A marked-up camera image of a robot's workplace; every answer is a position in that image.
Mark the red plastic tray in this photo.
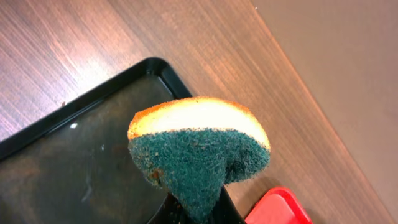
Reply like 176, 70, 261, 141
244, 186, 313, 224

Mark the black plastic tray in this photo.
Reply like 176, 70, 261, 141
0, 57, 246, 224

